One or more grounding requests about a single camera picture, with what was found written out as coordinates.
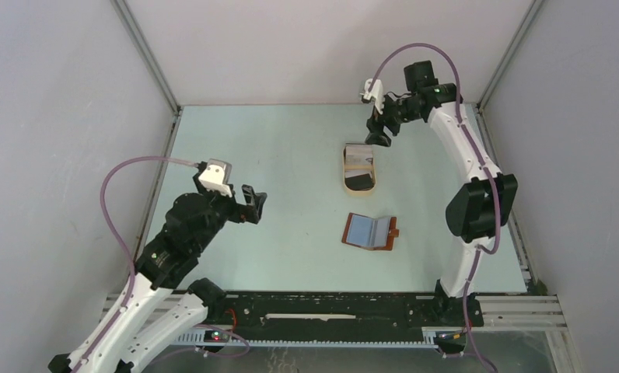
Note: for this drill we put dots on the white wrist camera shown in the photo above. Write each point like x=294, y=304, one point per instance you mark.
x=215, y=177
x=373, y=93

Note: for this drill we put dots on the black card in tray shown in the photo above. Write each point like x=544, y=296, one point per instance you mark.
x=361, y=182

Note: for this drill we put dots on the brown leather card holder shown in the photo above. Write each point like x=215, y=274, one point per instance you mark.
x=372, y=234

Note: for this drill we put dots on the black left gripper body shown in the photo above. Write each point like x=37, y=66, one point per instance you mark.
x=227, y=207

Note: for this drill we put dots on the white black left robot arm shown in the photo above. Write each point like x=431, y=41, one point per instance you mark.
x=123, y=342

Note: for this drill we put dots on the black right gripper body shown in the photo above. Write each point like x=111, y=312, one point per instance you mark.
x=395, y=113

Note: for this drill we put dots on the aluminium frame rail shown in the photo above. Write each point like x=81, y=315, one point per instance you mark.
x=501, y=313

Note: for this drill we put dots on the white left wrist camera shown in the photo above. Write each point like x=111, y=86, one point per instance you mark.
x=215, y=177

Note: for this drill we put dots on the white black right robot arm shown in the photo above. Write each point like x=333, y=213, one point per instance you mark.
x=481, y=207

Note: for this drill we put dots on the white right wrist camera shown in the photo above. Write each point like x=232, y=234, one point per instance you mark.
x=373, y=93

